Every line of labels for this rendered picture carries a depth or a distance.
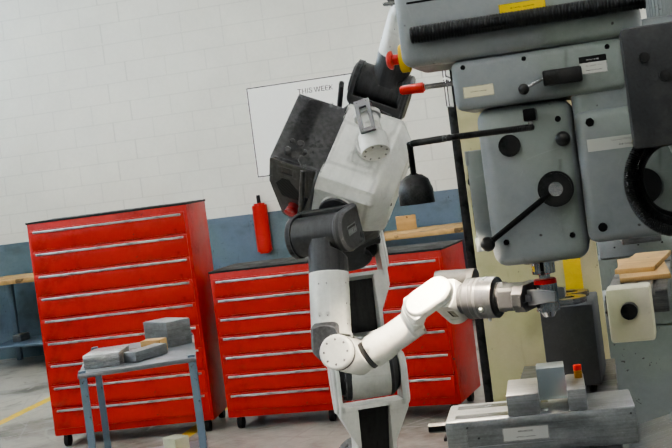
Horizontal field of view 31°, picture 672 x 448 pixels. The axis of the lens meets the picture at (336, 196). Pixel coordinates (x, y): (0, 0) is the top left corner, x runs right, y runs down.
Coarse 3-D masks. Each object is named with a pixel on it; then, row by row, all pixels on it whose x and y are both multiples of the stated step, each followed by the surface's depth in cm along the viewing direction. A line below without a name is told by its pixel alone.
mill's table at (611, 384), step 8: (608, 360) 302; (528, 368) 305; (608, 368) 292; (528, 376) 295; (536, 376) 293; (608, 376) 282; (616, 376) 288; (608, 384) 273; (616, 384) 272; (592, 392) 273
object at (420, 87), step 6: (414, 84) 260; (420, 84) 260; (426, 84) 260; (432, 84) 260; (438, 84) 259; (444, 84) 259; (450, 84) 259; (402, 90) 261; (408, 90) 260; (414, 90) 260; (420, 90) 260
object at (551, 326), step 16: (560, 304) 277; (576, 304) 275; (592, 304) 275; (544, 320) 276; (560, 320) 275; (576, 320) 274; (592, 320) 273; (544, 336) 276; (560, 336) 275; (576, 336) 274; (592, 336) 274; (560, 352) 276; (576, 352) 275; (592, 352) 274; (592, 368) 274; (592, 384) 274
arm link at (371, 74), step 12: (384, 60) 287; (360, 72) 291; (372, 72) 291; (384, 72) 288; (396, 72) 288; (408, 72) 290; (360, 84) 291; (372, 84) 290; (384, 84) 290; (396, 84) 289; (360, 96) 293; (372, 96) 292; (384, 96) 290; (396, 96) 290
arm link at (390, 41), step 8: (392, 0) 282; (392, 8) 283; (392, 16) 283; (392, 24) 283; (384, 32) 286; (392, 32) 284; (384, 40) 286; (392, 40) 285; (384, 48) 287; (392, 48) 285
